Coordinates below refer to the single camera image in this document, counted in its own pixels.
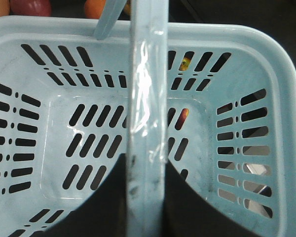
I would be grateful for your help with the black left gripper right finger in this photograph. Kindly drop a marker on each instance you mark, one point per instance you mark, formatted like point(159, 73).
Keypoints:
point(186, 214)

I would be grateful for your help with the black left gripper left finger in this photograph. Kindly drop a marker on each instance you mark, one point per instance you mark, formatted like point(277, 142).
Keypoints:
point(103, 214)

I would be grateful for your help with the light blue plastic basket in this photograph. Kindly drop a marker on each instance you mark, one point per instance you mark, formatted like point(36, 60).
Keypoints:
point(216, 101)

